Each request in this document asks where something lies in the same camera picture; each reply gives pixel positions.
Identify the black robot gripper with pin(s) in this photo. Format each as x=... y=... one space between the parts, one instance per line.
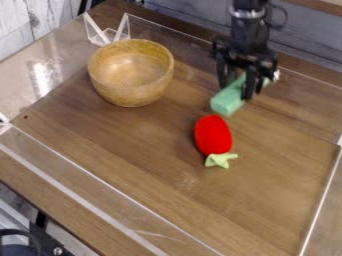
x=259 y=64

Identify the green rectangular block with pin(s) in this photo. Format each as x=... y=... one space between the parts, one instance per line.
x=227 y=100

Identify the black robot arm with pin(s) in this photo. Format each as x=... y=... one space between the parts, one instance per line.
x=243 y=50

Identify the brown wooden bowl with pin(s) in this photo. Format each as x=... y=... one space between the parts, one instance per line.
x=131 y=72

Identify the red plush strawberry toy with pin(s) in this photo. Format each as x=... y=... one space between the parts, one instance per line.
x=214 y=141

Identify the clear acrylic table enclosure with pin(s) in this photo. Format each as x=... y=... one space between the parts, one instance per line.
x=115 y=172

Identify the black metal bracket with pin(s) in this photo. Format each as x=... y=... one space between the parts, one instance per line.
x=51 y=246

